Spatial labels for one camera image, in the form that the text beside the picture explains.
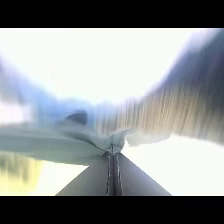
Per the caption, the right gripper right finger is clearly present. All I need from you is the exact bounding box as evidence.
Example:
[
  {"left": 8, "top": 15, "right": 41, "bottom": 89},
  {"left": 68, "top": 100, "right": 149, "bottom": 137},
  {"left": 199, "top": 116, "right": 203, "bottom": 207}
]
[{"left": 113, "top": 152, "right": 172, "bottom": 197}]

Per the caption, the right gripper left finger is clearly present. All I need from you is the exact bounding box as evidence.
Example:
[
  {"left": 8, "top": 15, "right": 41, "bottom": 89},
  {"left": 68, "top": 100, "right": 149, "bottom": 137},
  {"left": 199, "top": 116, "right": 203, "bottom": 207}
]
[{"left": 55, "top": 152, "right": 115, "bottom": 197}]

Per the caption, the pale green garment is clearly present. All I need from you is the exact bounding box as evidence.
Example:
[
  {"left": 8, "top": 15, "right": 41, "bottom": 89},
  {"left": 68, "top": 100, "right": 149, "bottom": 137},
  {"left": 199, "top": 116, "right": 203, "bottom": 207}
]
[{"left": 0, "top": 114, "right": 136, "bottom": 167}]

